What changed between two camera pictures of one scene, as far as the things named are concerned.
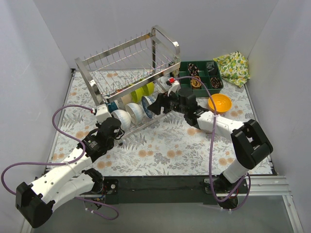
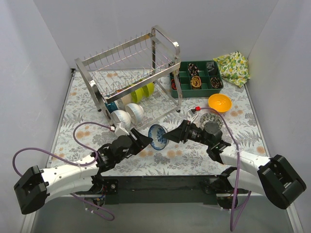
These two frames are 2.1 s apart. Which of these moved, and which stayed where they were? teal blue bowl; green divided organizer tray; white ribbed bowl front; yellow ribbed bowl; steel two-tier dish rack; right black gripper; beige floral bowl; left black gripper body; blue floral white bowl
Moved: blue floral white bowl; left black gripper body; right black gripper
Stayed: white ribbed bowl front; green divided organizer tray; beige floral bowl; yellow ribbed bowl; teal blue bowl; steel two-tier dish rack
